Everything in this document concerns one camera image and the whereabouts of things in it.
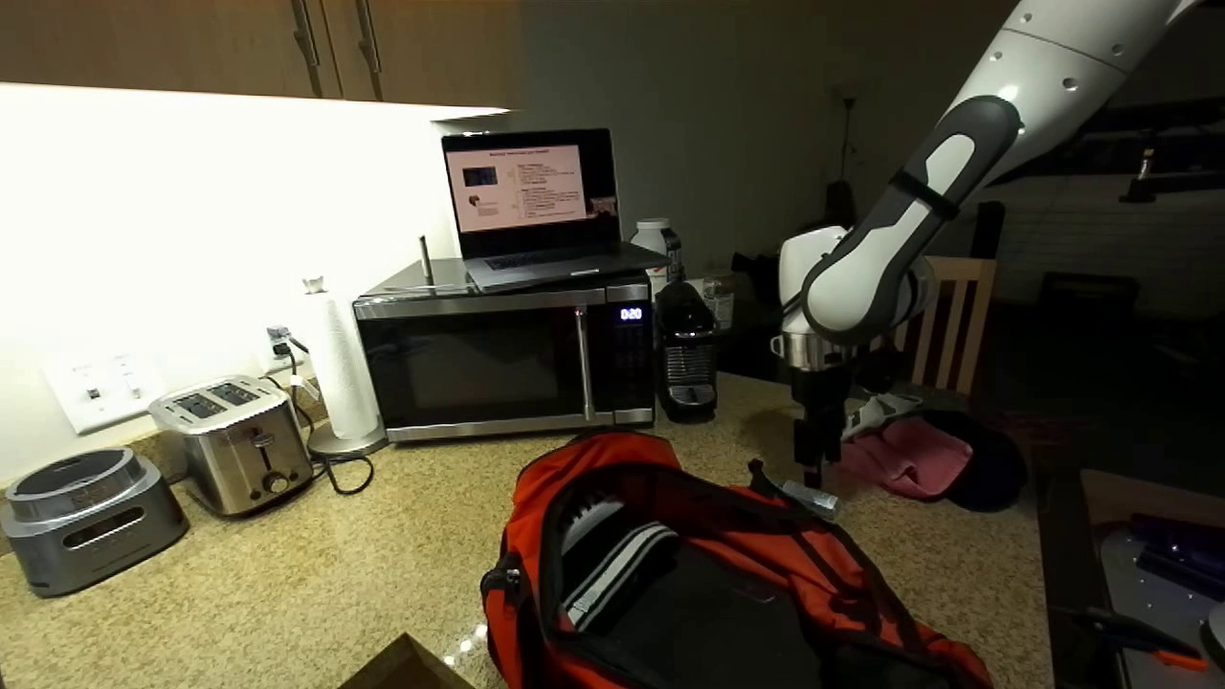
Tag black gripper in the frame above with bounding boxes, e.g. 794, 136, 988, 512
793, 364, 867, 485

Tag green labelled clear bottle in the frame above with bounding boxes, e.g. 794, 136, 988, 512
780, 478, 837, 512

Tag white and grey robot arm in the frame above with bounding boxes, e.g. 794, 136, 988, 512
778, 0, 1207, 485

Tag black coffee maker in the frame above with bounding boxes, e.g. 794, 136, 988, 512
657, 280, 714, 427

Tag wooden chair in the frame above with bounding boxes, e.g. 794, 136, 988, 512
895, 257, 996, 400

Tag black cloth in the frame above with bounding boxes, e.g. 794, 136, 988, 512
946, 411, 1024, 512

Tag red and black backpack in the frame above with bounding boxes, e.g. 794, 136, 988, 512
482, 432, 992, 689

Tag open laptop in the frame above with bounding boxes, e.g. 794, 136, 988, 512
445, 128, 634, 290

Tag paper towel roll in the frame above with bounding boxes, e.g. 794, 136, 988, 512
302, 275, 384, 461

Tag wooden upper cabinets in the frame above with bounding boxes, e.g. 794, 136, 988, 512
0, 0, 519, 108

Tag silver toaster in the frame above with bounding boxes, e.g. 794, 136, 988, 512
149, 380, 315, 519

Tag grey round appliance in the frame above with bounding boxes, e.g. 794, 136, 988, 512
5, 447, 188, 598

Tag black power cable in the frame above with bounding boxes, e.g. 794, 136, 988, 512
265, 327, 384, 503

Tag white wall outlet plate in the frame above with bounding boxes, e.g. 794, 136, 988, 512
44, 354, 159, 432

